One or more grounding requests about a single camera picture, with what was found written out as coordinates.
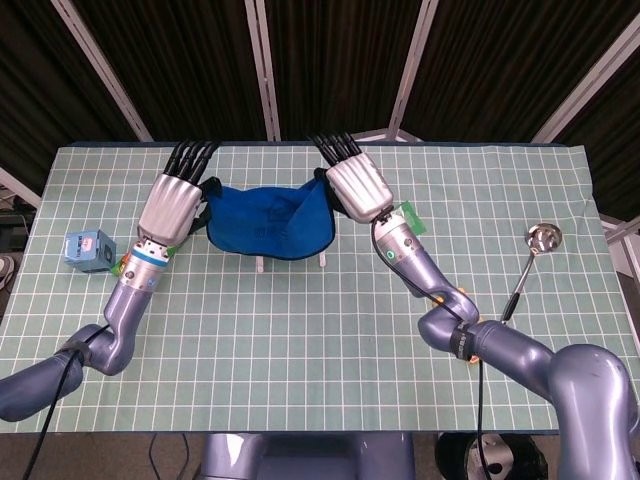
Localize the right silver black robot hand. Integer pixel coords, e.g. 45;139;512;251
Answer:
305;132;395;223

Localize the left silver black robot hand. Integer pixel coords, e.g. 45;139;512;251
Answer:
137;139;224;247

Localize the blue microfibre towel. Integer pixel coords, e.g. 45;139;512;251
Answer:
204;178;335;262

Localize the small green sachet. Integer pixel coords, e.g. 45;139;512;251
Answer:
394;200;427;236

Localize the green orange snack bag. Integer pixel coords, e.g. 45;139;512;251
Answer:
110;243;180;277

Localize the small light blue carton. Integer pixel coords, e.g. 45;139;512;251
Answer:
63;228;118;274

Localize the black pleated curtain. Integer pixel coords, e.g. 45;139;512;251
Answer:
264;0;421;141
554;44;640;221
0;0;139;174
402;0;640;143
74;0;266;143

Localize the green checkered tablecloth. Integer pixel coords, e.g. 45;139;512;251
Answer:
8;144;640;432

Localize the blue-grey robot torso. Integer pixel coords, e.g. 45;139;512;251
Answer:
199;432;416;480

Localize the black waste bin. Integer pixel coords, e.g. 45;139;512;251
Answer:
433;432;550;480

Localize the white grey object in bin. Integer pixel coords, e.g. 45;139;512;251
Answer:
467;433;516;476

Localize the white metal frame crossbar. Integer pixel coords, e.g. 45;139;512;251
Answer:
349;127;426;145

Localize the metal wire rack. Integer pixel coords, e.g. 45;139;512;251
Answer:
255;254;329;274

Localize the white metal frame post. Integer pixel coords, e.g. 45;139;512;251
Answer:
0;167;43;209
243;0;283;142
599;213;640;281
531;22;640;144
387;0;440;143
49;0;154;143

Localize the steel ladle black handle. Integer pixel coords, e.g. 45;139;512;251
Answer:
499;222;563;326

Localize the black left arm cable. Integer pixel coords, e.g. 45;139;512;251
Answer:
29;324;110;480

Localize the black floor cable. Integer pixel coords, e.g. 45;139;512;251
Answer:
148;432;190;480

